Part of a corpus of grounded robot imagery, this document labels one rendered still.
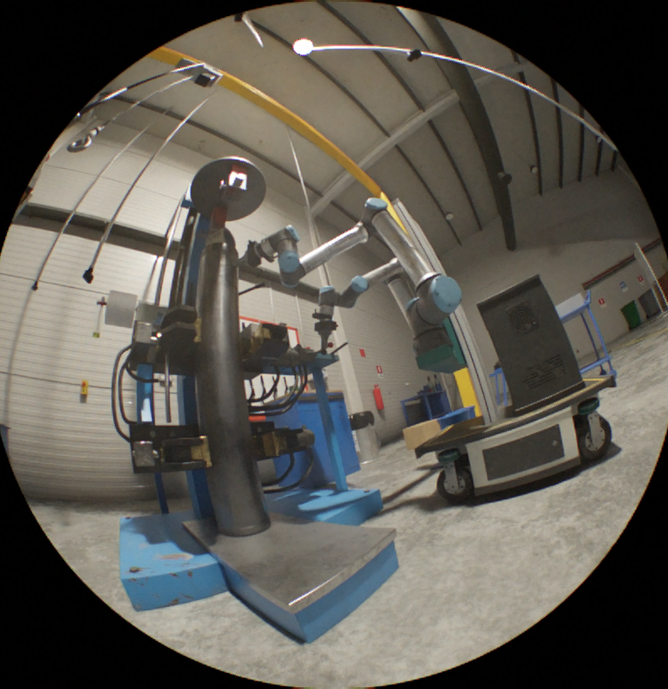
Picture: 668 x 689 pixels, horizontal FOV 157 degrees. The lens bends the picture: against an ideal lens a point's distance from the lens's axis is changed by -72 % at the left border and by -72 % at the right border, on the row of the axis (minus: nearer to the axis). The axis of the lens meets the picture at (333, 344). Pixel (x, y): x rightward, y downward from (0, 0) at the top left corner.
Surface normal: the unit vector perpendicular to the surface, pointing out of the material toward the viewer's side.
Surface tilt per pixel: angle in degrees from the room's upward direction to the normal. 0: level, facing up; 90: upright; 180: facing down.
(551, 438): 90
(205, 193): 180
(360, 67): 173
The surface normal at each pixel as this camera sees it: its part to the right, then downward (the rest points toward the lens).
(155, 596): 0.72, -0.39
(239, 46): 0.29, 0.86
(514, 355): -0.64, -0.14
